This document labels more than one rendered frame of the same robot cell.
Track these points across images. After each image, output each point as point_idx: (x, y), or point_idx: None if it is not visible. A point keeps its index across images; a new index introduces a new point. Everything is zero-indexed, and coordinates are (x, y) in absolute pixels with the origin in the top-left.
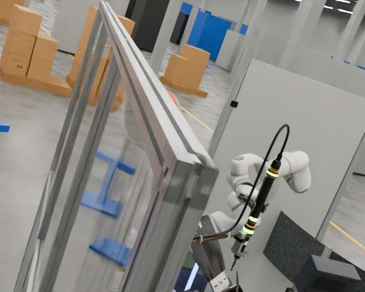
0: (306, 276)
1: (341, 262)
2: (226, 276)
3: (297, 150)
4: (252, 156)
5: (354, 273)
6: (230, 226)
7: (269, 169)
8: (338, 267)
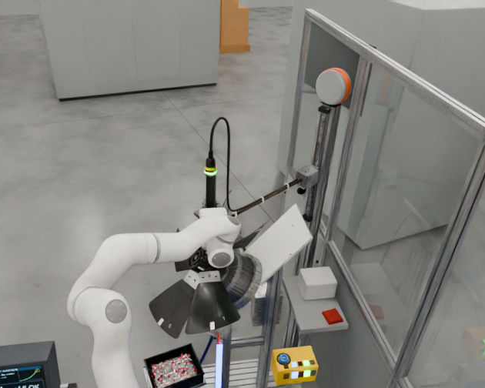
0: (55, 366)
1: None
2: (192, 321)
3: (124, 241)
4: (215, 215)
5: None
6: None
7: (215, 166)
8: (5, 354)
